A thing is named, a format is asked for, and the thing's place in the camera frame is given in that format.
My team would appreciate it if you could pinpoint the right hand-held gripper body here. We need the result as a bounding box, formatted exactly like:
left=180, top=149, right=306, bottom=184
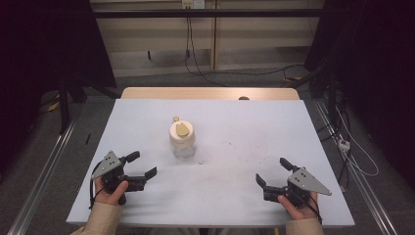
left=263, top=164, right=333, bottom=209

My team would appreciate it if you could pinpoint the black metal stand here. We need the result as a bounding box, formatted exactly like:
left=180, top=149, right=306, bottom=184
left=58, top=72, right=72, bottom=135

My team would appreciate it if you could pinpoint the black floor cable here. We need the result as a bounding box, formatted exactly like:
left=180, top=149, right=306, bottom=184
left=184, top=16, right=306, bottom=88

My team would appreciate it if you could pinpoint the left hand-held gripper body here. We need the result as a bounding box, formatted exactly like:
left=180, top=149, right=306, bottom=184
left=91, top=150, right=147, bottom=194

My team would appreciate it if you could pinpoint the wooden vertical post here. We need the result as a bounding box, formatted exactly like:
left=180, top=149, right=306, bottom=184
left=209, top=0, right=218, bottom=71

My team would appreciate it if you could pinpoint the black horizontal bar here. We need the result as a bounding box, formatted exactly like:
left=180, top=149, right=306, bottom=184
left=92, top=9, right=325, bottom=19

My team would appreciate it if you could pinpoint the person's right hand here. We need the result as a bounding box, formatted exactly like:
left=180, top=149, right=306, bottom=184
left=277, top=191, right=319, bottom=220

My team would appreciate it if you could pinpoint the person's left hand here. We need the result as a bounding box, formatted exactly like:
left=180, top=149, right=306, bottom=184
left=94, top=177, right=129, bottom=207

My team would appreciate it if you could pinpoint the white cable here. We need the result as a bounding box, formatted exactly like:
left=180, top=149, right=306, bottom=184
left=335, top=107, right=380, bottom=177

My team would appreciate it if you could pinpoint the left hand-held gripper black cable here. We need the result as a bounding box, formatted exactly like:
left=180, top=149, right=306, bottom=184
left=88, top=161, right=103, bottom=210

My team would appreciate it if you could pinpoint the white wall outlet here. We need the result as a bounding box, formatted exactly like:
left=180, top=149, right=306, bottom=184
left=181, top=0, right=206, bottom=10

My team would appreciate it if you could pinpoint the right hand-held gripper black cable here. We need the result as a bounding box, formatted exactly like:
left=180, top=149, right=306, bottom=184
left=293, top=188, right=323, bottom=225

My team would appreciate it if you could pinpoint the metal floor rail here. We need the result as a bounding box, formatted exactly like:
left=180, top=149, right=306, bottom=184
left=6, top=119, right=78, bottom=235
left=313, top=99, right=399, bottom=235

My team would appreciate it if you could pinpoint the clear jar with cream lid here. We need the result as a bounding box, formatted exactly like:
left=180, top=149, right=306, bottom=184
left=168, top=116, right=197, bottom=160

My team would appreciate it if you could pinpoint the hand-held gripper black cable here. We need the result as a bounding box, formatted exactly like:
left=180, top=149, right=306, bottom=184
left=88, top=161, right=103, bottom=210
left=293, top=188, right=323, bottom=225

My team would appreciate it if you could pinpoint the black curtain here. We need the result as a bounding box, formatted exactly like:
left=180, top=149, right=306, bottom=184
left=303, top=0, right=415, bottom=189
left=0, top=0, right=117, bottom=174

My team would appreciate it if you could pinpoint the wooden table with white top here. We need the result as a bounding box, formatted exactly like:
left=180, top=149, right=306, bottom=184
left=66, top=86, right=356, bottom=228

